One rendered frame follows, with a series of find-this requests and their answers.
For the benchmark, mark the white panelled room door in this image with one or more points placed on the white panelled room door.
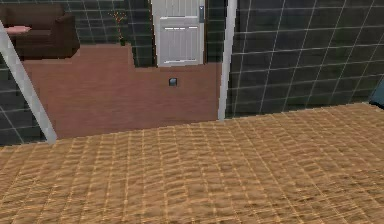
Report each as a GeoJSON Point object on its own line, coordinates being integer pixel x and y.
{"type": "Point", "coordinates": [180, 36]}

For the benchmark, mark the pink cushion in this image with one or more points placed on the pink cushion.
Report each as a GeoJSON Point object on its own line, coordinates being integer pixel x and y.
{"type": "Point", "coordinates": [16, 30]}

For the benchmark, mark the dark brown sofa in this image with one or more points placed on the dark brown sofa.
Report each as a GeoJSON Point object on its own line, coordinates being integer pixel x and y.
{"type": "Point", "coordinates": [46, 33]}

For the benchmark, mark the dark blue furniture corner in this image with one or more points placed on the dark blue furniture corner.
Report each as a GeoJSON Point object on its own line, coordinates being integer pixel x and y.
{"type": "Point", "coordinates": [378, 95]}

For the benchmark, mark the small black cube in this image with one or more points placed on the small black cube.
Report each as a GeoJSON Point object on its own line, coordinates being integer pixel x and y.
{"type": "Point", "coordinates": [172, 82]}

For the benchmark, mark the orange twig house plant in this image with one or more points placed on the orange twig house plant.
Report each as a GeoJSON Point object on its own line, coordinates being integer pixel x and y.
{"type": "Point", "coordinates": [119, 23]}

